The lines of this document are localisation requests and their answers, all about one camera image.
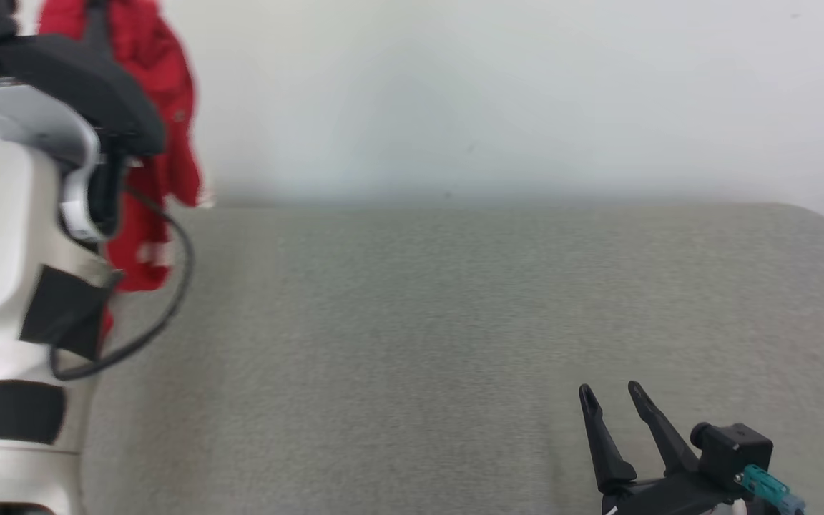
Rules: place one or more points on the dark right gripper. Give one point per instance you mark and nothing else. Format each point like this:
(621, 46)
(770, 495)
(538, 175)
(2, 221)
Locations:
(669, 493)

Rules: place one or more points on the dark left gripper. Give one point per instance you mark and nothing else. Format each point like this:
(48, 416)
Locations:
(90, 93)

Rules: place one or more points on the red shorts white waistband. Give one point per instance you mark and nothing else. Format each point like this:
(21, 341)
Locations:
(158, 71)

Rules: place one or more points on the grey fabric sofa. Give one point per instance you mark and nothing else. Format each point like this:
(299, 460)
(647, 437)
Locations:
(455, 343)

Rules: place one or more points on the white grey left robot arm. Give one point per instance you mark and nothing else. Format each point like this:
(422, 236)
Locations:
(4, 236)

